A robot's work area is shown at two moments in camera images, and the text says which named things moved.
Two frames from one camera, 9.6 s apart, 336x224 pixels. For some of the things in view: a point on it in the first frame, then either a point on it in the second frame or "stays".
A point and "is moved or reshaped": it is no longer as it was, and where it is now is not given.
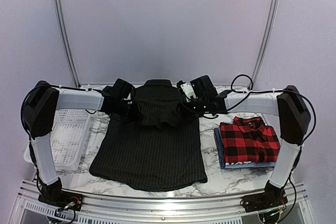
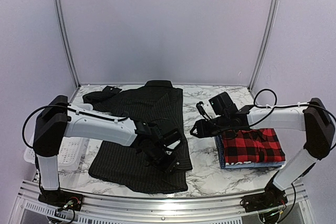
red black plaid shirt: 249,140 stays
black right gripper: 185,106 to 201,130
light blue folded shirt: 256,164 stays
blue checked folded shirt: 220,147 stays
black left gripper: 136,115 to 167,167
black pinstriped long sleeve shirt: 157,149 is moved or reshaped
